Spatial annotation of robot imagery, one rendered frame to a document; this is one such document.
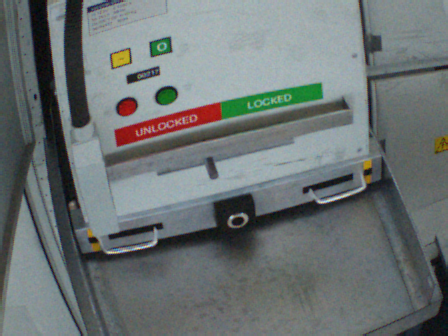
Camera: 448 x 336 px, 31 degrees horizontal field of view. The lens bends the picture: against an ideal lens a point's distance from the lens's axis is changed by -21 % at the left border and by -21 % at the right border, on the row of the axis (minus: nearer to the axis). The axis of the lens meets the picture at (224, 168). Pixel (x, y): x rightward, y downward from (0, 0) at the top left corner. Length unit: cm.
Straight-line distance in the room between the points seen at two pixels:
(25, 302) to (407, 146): 105
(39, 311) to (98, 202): 93
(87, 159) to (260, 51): 30
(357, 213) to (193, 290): 31
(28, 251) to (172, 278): 60
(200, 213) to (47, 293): 74
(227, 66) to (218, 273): 34
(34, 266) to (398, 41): 101
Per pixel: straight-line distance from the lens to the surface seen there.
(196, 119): 144
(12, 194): 175
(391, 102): 202
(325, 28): 140
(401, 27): 190
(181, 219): 155
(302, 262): 154
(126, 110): 139
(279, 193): 157
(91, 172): 131
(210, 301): 150
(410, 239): 153
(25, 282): 214
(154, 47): 134
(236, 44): 137
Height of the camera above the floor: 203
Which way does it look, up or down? 44 degrees down
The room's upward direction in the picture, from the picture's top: 7 degrees counter-clockwise
